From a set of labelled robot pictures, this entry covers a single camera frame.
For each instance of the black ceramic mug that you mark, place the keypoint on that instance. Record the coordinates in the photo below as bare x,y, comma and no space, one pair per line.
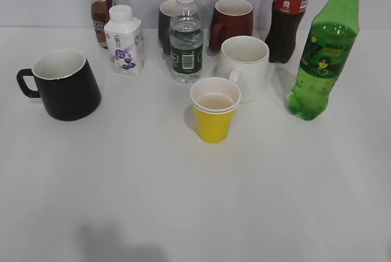
64,81

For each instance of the green soda bottle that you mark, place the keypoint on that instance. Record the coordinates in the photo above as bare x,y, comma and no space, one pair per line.
331,37

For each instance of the white ceramic mug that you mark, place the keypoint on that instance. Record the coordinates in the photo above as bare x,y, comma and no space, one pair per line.
244,60

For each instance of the dark red mug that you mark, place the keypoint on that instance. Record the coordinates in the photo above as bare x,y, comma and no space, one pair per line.
230,18

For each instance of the dark grey mug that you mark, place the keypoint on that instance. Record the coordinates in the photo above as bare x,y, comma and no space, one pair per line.
166,10

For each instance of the yellow paper cup stack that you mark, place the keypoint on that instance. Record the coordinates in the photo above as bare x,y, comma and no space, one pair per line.
214,101

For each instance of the clear water bottle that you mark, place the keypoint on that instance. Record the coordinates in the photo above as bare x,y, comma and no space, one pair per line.
186,42

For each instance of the white blueberry yogurt carton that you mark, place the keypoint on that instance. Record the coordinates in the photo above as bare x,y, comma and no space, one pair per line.
125,41

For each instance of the brown coffee drink bottle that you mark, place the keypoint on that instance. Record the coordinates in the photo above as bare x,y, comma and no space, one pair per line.
100,16

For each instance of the cola bottle red label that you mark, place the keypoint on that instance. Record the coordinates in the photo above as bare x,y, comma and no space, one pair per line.
285,20

